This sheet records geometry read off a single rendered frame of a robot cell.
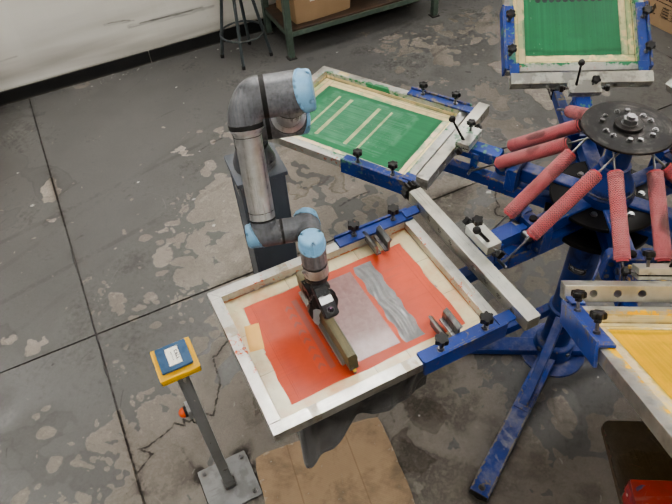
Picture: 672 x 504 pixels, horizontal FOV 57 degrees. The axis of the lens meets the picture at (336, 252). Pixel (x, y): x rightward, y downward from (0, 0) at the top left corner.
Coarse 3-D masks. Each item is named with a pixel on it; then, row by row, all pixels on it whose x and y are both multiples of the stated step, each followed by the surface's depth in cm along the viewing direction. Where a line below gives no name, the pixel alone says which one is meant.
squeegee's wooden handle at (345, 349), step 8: (296, 272) 203; (320, 320) 196; (328, 320) 189; (328, 328) 188; (336, 328) 187; (336, 336) 185; (344, 336) 185; (336, 344) 187; (344, 344) 183; (344, 352) 181; (352, 352) 180; (344, 360) 186; (352, 360) 181; (352, 368) 184
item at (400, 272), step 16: (368, 256) 220; (384, 256) 219; (400, 256) 219; (336, 272) 216; (352, 272) 215; (384, 272) 214; (400, 272) 214; (416, 272) 213; (336, 288) 210; (352, 288) 210; (400, 288) 209; (256, 304) 208; (272, 304) 207; (352, 304) 205; (368, 304) 205; (256, 320) 203; (272, 320) 203; (288, 320) 202; (336, 320) 201; (272, 336) 198; (288, 336) 198
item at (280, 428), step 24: (360, 240) 220; (432, 240) 218; (288, 264) 214; (240, 288) 208; (456, 288) 206; (216, 312) 202; (480, 312) 197; (240, 360) 188; (408, 360) 185; (360, 384) 180; (384, 384) 181; (264, 408) 177; (312, 408) 176; (336, 408) 177; (288, 432) 173
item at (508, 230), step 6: (510, 222) 215; (498, 228) 213; (504, 228) 213; (510, 228) 213; (516, 228) 213; (498, 234) 211; (504, 234) 211; (510, 234) 211; (516, 234) 211; (504, 240) 210; (510, 240) 212; (516, 240) 214; (504, 246) 213
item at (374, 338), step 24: (432, 288) 208; (360, 312) 203; (408, 312) 202; (432, 312) 201; (456, 312) 201; (360, 336) 196; (384, 336) 196; (432, 336) 195; (288, 360) 192; (312, 360) 191; (360, 360) 190; (384, 360) 190; (288, 384) 186; (312, 384) 185
